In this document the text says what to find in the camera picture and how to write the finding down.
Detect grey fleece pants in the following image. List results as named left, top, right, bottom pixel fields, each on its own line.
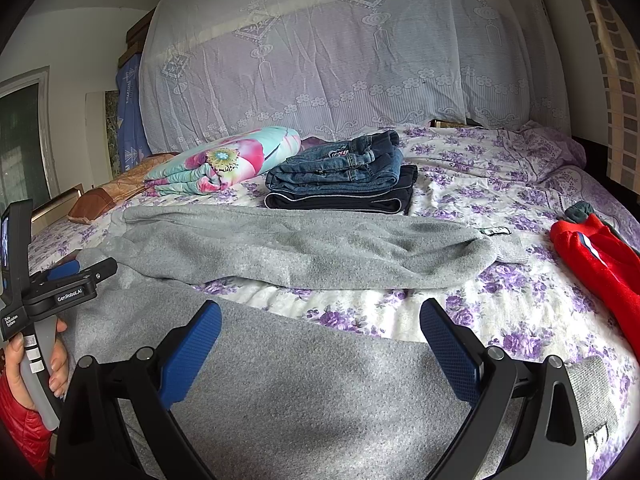
left=58, top=204, right=616, bottom=480

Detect person's left hand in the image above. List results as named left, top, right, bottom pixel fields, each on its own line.
left=3, top=316, right=71, bottom=412

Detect brown orange pillow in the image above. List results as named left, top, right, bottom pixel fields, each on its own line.
left=67, top=153, right=175, bottom=224

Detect blue patterned fabric bundle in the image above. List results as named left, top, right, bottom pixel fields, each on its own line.
left=116, top=53, right=151, bottom=172

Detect red puffy left sleeve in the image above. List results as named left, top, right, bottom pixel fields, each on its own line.
left=1, top=373, right=52, bottom=479

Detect folded dark navy jeans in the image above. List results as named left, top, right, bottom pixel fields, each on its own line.
left=264, top=165, right=418, bottom=214

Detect floral teal pink quilt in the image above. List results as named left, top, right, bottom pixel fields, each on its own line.
left=143, top=126, right=300, bottom=196

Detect red jacket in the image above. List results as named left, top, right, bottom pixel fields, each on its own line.
left=549, top=200, right=640, bottom=354

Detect purple floral bed sheet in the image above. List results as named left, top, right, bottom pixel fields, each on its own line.
left=29, top=124, right=639, bottom=479

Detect folded blue denim jeans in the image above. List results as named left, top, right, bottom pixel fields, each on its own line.
left=266, top=130, right=402, bottom=196

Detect white lace curtain cover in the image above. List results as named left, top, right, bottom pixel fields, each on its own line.
left=139, top=0, right=570, bottom=152

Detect wooden bed frame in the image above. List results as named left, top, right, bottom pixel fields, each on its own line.
left=32, top=183, right=84, bottom=226

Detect window with grey frame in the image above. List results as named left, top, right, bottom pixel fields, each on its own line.
left=0, top=67, right=60, bottom=209

